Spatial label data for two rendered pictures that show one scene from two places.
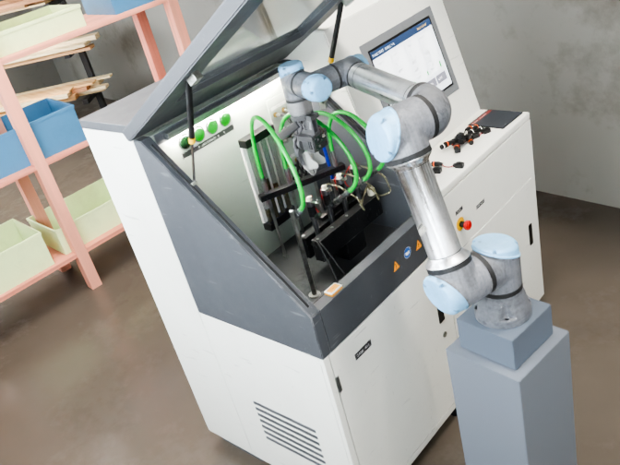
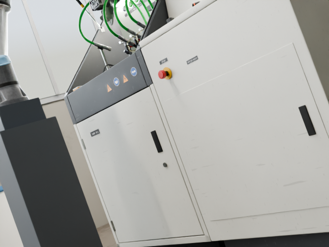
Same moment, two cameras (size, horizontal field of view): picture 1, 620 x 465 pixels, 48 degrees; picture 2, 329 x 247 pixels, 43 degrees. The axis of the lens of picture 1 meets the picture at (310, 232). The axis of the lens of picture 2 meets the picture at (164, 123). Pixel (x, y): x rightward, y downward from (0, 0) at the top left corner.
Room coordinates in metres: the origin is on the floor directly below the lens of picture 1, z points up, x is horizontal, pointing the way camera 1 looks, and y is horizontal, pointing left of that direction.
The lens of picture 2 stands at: (2.00, -2.27, 0.57)
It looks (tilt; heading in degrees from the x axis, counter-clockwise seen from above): 1 degrees up; 88
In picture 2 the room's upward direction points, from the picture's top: 20 degrees counter-clockwise
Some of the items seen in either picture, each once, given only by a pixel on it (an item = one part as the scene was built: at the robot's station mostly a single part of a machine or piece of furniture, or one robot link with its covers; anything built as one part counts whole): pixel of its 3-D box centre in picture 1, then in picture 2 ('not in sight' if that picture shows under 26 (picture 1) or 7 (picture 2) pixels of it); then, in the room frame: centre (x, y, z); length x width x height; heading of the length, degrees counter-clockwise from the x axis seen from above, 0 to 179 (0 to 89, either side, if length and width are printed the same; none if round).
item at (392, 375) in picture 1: (405, 374); (132, 172); (1.84, -0.19, 0.44); 0.65 x 0.02 x 0.68; 132
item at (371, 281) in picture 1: (380, 273); (105, 90); (1.85, -0.18, 0.87); 0.62 x 0.04 x 0.16; 132
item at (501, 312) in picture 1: (501, 296); (9, 96); (1.47, -0.45, 0.95); 0.15 x 0.15 x 0.10
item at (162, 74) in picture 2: (464, 224); (163, 74); (2.13, -0.55, 0.80); 0.05 x 0.04 x 0.05; 132
